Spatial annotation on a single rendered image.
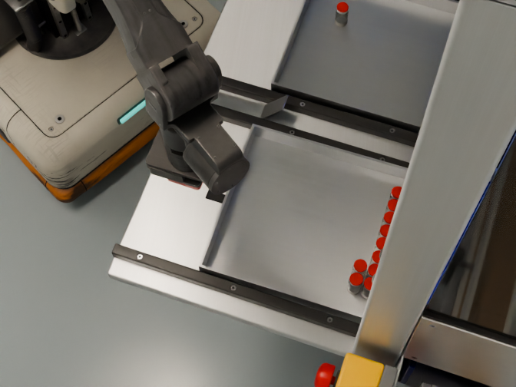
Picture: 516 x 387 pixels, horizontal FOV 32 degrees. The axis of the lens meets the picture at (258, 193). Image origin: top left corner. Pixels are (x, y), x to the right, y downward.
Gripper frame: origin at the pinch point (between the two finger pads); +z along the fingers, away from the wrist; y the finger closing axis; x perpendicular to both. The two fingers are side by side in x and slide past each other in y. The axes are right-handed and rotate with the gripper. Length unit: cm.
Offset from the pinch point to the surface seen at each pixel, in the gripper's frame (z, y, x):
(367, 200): 20.8, 21.7, 14.4
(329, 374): 7.9, 25.0, -17.9
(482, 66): -64, 32, -13
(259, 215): 20.4, 6.2, 6.3
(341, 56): 20.3, 9.8, 39.0
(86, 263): 107, -48, 14
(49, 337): 107, -49, -7
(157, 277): 20.5, -5.6, -8.8
